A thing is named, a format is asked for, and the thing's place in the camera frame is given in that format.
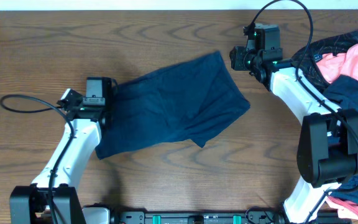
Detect navy blue shorts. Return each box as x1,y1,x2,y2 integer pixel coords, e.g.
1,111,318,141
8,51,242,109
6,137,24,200
96,52,250,159

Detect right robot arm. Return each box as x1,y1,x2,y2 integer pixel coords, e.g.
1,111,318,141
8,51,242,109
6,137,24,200
229,23,358,223

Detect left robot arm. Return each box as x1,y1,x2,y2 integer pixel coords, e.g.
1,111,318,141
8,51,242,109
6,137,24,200
9,77,117,223

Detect black patterned garment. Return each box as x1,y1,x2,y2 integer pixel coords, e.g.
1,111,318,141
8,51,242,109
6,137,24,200
300,30,358,93

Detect pink coral garment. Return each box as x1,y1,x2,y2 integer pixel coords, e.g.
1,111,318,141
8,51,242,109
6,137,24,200
316,44,358,83

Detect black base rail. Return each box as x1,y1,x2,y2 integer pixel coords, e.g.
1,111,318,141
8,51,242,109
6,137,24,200
116,210,352,224

